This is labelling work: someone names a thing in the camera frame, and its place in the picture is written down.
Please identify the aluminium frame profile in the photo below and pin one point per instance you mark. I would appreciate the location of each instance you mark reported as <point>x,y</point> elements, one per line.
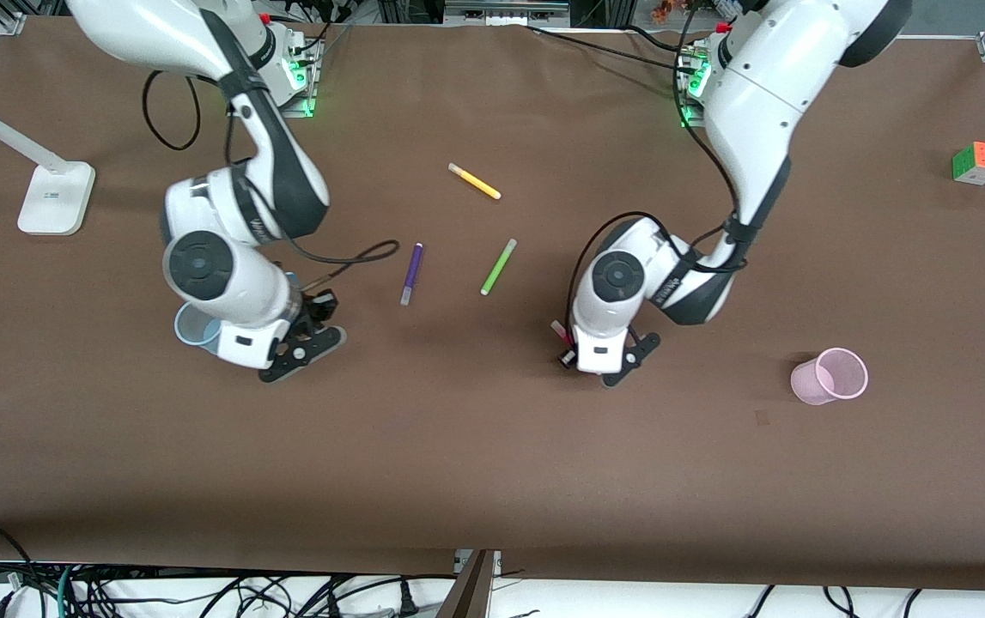
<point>7,17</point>

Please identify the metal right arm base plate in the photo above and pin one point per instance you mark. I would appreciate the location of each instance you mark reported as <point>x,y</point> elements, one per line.
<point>307,99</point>

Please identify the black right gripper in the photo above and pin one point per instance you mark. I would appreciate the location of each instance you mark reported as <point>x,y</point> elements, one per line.
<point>318,307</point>

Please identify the yellow marker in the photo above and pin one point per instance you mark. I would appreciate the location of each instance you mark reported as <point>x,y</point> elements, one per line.
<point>477,182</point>

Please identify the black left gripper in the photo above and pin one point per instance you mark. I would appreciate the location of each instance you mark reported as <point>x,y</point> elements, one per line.
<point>567,355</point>

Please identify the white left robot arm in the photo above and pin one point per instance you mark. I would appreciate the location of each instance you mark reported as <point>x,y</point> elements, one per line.
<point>758,112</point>

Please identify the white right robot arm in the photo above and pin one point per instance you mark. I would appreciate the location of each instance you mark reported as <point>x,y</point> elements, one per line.
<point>200,266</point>

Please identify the translucent pink plastic cup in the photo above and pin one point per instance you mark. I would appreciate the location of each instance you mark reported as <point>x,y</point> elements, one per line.
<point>831,378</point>

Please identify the purple marker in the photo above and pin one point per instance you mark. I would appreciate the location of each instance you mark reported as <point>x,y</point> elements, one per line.
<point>412,270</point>

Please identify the translucent blue plastic cup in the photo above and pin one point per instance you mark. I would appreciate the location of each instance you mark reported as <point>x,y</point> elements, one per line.
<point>191,326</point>

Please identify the white desk lamp stand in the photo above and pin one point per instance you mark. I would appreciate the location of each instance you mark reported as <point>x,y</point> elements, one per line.
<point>50,210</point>

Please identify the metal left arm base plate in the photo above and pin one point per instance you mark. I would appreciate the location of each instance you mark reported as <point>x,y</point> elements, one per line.
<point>688,112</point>

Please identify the pink marker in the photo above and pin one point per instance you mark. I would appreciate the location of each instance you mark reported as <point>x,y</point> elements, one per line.
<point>559,330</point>

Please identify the green marker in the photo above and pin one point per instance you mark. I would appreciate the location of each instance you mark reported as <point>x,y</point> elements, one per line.
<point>498,268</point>

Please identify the black power plug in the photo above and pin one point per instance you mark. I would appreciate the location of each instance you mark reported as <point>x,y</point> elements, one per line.
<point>408,601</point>

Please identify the colourful puzzle cube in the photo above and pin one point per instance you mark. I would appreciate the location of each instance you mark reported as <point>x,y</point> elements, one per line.
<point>980,163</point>

